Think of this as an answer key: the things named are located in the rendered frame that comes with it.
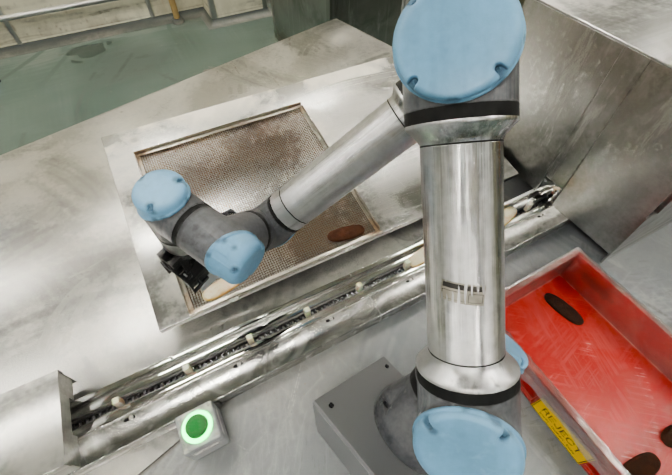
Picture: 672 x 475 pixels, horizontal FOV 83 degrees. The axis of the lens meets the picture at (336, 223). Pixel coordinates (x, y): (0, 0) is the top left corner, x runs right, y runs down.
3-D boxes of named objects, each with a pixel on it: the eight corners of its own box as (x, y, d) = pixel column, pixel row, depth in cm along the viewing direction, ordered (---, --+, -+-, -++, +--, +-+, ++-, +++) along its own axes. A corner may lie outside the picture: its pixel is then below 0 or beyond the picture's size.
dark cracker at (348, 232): (329, 244, 97) (330, 242, 96) (325, 232, 98) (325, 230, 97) (366, 235, 99) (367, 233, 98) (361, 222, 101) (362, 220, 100)
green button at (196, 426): (190, 443, 70) (187, 442, 68) (184, 422, 72) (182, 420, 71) (212, 432, 71) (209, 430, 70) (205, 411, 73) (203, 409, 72)
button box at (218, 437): (197, 466, 76) (180, 459, 68) (187, 427, 81) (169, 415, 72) (237, 444, 79) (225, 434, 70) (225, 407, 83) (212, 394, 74)
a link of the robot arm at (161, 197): (159, 225, 49) (113, 191, 51) (181, 259, 59) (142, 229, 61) (202, 185, 53) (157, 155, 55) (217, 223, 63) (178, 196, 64)
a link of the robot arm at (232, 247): (285, 232, 59) (231, 196, 62) (245, 249, 49) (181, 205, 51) (265, 272, 62) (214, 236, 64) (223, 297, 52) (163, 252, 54)
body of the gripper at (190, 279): (168, 273, 75) (146, 247, 64) (199, 241, 78) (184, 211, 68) (197, 295, 73) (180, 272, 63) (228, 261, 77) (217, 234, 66)
